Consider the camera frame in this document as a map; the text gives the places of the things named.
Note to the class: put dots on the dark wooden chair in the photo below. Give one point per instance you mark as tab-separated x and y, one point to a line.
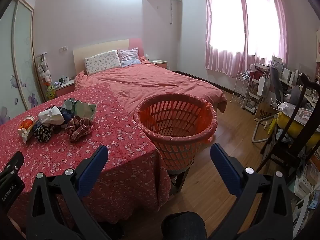
297	120

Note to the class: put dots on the red floral tablecloth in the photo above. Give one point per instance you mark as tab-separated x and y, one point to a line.
105	150

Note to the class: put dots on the beige and pink headboard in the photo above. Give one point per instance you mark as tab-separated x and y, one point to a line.
97	47

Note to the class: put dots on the white paper bag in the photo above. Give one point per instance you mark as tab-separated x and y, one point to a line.
263	86

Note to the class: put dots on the green and yellow plush toy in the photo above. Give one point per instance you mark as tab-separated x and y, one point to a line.
50	92

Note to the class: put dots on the yellow tub on chair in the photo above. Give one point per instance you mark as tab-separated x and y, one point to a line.
285	122

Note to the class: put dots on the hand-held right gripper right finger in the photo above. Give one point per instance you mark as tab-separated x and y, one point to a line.
225	170

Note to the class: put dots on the black floral scrunchie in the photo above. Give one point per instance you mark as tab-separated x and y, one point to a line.
42	133

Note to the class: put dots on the white air conditioner pipe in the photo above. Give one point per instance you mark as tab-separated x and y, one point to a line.
171	10

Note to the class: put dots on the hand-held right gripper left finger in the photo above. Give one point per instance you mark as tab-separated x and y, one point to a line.
92	168

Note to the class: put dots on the person's knee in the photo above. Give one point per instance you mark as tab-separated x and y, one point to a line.
183	226

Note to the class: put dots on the pink striped pillow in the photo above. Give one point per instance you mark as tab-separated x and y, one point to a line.
128	56

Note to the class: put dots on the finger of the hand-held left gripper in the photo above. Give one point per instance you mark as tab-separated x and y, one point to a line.
10	182

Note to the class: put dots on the pink duvet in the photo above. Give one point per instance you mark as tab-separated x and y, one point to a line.
155	85

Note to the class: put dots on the white storage cart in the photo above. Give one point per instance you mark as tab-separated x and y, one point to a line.
253	97

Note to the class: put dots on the white and green plastic bag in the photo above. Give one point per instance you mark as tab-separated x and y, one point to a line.
85	110

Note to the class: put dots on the orange plastic laundry basket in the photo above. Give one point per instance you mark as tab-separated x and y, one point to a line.
175	127

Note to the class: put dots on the pink curtain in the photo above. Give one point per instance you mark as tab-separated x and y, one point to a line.
267	47
223	55

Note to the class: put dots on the dark wooden stool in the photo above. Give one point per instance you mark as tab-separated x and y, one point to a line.
178	180

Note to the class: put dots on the hanging plush toys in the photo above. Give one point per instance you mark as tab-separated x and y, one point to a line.
44	71

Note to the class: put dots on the navy and grey squeeze tube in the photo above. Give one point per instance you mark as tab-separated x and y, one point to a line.
67	113

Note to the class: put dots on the white wall switch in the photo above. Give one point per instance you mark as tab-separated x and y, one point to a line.
64	49

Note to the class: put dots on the white mug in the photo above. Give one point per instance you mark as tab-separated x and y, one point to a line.
66	80

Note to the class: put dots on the white floral pillow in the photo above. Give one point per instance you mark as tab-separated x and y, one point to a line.
102	61

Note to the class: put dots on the crumpled white paper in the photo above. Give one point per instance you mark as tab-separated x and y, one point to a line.
51	116

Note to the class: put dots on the orange white snack packet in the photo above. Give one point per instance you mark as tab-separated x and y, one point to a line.
26	128

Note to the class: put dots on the pink nightstand with clutter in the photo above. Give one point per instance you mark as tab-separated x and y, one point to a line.
65	90

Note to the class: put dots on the sliding wardrobe with flower print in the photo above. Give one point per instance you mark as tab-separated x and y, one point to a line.
20	55

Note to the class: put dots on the brown paper bag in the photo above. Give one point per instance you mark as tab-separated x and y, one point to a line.
263	112

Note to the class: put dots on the red plaid scrunchie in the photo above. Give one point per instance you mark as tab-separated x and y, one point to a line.
78	128

